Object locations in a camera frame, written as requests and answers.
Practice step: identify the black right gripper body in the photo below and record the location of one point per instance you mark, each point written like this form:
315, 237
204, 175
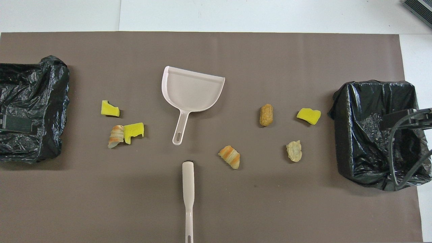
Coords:
395, 120

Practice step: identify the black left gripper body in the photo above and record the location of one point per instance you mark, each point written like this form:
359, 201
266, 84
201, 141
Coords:
15, 124

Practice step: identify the rounded yellow sponge piece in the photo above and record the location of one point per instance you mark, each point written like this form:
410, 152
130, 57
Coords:
308, 115

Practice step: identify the small yellow sponge piece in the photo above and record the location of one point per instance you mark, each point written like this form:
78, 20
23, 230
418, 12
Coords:
109, 109

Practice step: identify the pale striped croissant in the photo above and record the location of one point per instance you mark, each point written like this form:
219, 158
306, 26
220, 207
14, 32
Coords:
115, 136

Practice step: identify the pale tan dumpling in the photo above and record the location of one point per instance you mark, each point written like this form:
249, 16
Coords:
294, 151

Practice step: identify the large notched yellow sponge piece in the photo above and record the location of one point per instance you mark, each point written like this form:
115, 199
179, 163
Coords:
133, 131

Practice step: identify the brown oval bread roll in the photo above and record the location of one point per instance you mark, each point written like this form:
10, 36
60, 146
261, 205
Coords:
266, 114

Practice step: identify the orange striped croissant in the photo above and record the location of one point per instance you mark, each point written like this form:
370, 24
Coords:
230, 157

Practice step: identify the pale pink plastic dustpan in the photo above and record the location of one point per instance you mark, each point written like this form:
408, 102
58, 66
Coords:
190, 91

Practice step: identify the black bag lined bin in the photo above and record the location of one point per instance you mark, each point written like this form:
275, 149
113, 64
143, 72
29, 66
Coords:
30, 101
364, 101

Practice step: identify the dark ribbed device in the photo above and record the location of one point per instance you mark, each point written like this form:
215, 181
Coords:
420, 10

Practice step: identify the brown table mat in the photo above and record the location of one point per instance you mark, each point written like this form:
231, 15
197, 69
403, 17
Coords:
236, 209

